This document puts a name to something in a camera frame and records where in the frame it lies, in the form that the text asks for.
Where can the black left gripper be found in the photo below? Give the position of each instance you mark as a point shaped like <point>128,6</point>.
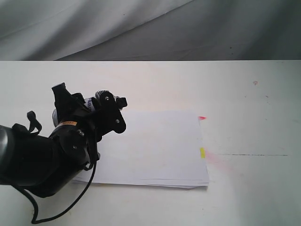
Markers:
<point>76,136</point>

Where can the white dotted spray can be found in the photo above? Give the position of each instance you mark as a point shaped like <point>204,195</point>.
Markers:
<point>93,103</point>

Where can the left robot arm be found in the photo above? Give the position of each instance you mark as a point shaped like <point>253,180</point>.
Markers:
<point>44,165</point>

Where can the white backdrop cloth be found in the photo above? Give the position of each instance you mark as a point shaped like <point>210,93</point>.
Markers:
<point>150,30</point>

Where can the white paper stack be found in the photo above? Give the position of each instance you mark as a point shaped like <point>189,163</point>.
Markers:
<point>156,149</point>

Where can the yellow tape piece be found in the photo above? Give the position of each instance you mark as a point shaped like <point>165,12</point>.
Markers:
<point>202,153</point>

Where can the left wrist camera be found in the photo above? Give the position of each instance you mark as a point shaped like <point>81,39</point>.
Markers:
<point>108,116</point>

